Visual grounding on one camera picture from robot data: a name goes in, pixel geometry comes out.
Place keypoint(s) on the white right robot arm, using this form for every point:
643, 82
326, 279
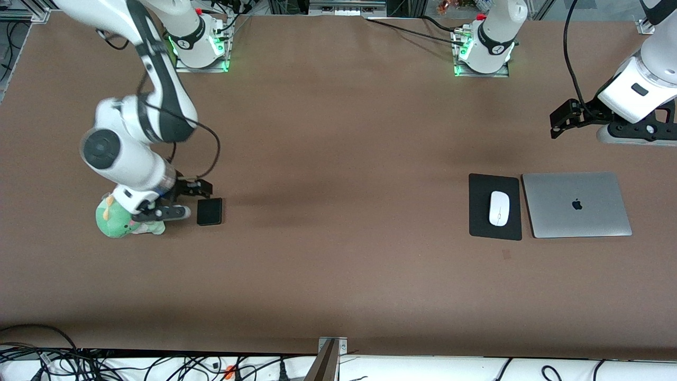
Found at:
127, 153

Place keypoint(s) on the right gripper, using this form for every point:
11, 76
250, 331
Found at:
183, 188

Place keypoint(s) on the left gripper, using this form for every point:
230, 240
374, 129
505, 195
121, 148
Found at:
588, 112

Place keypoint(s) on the silver closed laptop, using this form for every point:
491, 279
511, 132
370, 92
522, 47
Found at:
560, 206

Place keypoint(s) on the aluminium frame profile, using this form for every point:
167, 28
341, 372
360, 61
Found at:
21, 15

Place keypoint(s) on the white computer mouse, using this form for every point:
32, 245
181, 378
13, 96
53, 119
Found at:
499, 209

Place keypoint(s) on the grey metal device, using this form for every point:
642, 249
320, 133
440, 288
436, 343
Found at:
346, 6

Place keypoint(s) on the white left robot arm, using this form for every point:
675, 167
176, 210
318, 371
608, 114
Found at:
494, 32

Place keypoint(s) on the green dinosaur plush toy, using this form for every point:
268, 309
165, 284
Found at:
113, 225

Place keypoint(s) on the black mouse pad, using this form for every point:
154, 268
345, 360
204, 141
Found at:
478, 211

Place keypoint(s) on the black smartphone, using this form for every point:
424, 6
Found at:
209, 211

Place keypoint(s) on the metal mount post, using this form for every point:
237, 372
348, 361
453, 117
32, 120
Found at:
329, 360

